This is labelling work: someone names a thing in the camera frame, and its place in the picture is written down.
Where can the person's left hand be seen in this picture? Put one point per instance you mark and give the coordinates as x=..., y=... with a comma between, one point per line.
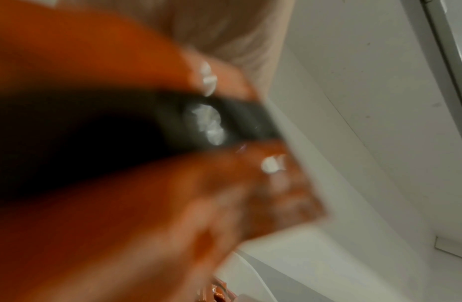
x=234, y=29

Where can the pile of red Nescafe sachets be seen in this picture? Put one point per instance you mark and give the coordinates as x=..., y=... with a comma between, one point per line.
x=218, y=290

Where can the bunch of Nescafe sachets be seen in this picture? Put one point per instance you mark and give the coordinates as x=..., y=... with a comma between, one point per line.
x=85, y=147

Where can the white plastic tray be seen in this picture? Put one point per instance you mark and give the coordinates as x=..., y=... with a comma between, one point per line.
x=290, y=265

